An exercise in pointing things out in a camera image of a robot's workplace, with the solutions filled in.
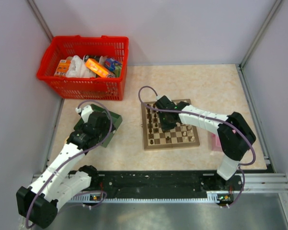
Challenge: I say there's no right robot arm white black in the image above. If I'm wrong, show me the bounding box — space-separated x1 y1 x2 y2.
155 95 256 190

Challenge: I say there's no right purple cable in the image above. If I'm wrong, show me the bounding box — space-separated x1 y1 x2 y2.
138 86 257 208

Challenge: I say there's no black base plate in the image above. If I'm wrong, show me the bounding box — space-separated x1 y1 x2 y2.
86 170 242 199

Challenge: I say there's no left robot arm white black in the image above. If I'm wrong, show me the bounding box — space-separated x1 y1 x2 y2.
16 108 117 229

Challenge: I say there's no red plastic basket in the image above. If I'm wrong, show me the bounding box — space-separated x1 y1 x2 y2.
36 35 129 101

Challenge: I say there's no grey cable duct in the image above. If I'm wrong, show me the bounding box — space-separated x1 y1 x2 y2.
59 192 233 207

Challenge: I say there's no orange carton in basket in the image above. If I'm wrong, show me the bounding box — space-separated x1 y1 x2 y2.
54 59 71 77

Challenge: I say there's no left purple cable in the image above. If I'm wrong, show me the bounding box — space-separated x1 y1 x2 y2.
25 100 114 228

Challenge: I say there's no dark green box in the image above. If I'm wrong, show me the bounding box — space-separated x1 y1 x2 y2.
73 104 122 150

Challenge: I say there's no wooden chess board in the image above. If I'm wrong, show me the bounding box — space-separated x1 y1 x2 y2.
141 105 200 150

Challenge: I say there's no white plastic bag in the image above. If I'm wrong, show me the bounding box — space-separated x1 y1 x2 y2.
66 55 96 78

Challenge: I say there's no purple cable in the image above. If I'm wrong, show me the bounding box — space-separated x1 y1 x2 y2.
138 86 257 208
25 100 114 228

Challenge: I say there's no aluminium frame rail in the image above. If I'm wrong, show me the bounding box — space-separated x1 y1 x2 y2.
43 172 288 195

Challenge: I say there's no pink plastic box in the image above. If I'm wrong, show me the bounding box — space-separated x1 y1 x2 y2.
208 133 222 152

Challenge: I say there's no blue red package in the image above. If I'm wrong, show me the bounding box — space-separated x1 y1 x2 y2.
104 58 122 72

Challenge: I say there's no orange snack box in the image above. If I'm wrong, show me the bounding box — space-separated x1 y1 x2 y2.
85 58 112 78

